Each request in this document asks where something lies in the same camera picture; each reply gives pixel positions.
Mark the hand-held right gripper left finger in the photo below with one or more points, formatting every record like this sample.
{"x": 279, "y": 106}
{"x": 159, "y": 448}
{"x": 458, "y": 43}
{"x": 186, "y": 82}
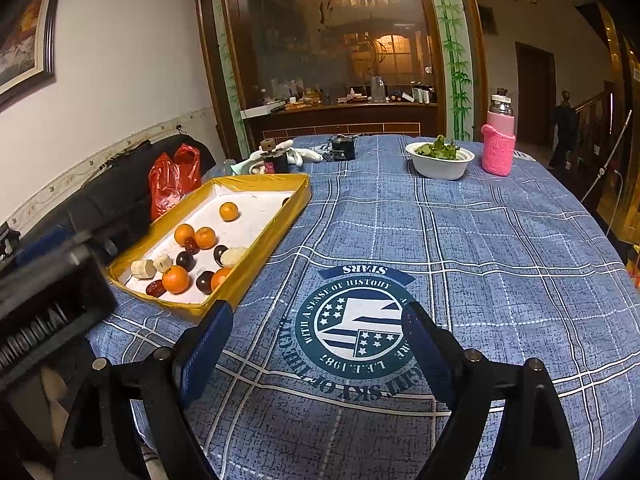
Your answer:
{"x": 210, "y": 350}

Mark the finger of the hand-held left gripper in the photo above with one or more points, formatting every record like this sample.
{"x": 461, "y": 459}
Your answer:
{"x": 115, "y": 225}

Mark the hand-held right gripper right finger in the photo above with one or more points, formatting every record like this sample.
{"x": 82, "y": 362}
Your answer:
{"x": 425, "y": 355}

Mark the orange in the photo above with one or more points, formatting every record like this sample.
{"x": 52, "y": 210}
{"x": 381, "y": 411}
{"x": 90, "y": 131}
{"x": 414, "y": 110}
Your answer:
{"x": 229, "y": 211}
{"x": 205, "y": 238}
{"x": 176, "y": 280}
{"x": 184, "y": 233}
{"x": 221, "y": 278}

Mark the red date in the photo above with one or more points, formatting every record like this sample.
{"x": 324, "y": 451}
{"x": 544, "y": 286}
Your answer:
{"x": 191, "y": 245}
{"x": 155, "y": 288}

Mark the white foam tray yellow tape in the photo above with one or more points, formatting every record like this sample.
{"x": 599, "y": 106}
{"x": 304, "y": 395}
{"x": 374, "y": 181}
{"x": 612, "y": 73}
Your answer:
{"x": 250, "y": 230}

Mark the red plastic bag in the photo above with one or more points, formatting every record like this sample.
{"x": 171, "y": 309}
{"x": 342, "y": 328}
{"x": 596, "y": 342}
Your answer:
{"x": 167, "y": 180}

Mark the blue plaid tablecloth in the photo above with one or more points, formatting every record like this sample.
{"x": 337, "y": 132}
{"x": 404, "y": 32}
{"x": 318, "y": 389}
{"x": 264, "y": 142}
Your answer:
{"x": 400, "y": 235}

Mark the dark bottle with cork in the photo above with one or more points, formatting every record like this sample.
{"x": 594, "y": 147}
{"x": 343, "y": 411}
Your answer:
{"x": 275, "y": 160}

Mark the white bowl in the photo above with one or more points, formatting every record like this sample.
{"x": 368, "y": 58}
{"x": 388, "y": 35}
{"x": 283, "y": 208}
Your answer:
{"x": 440, "y": 165}

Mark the white and teal toy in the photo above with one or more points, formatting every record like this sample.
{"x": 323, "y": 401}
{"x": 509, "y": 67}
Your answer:
{"x": 302, "y": 152}

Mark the framed picture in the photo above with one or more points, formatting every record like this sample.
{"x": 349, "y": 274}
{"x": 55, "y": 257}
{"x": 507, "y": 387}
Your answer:
{"x": 25, "y": 45}

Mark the green leafy vegetables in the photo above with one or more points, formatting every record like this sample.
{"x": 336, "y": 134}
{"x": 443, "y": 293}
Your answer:
{"x": 439, "y": 147}

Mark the small black box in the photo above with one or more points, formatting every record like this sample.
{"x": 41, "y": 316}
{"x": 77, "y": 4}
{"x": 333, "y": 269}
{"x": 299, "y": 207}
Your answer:
{"x": 343, "y": 149}

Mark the bottle with pink knit sleeve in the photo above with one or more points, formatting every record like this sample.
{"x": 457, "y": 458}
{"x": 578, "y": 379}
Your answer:
{"x": 498, "y": 145}

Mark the wooden counter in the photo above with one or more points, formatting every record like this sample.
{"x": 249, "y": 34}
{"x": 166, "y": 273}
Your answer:
{"x": 350, "y": 117}

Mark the wood framed glass partition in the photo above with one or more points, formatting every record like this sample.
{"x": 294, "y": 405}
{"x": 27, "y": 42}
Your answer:
{"x": 280, "y": 35}

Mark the glass pitcher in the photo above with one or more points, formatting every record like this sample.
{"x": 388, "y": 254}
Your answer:
{"x": 377, "y": 89}

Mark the dark wooden door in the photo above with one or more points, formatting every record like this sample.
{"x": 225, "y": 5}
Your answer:
{"x": 535, "y": 95}

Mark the wooden stair railing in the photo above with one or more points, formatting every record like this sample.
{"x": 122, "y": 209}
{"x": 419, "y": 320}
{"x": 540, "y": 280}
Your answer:
{"x": 612, "y": 125}

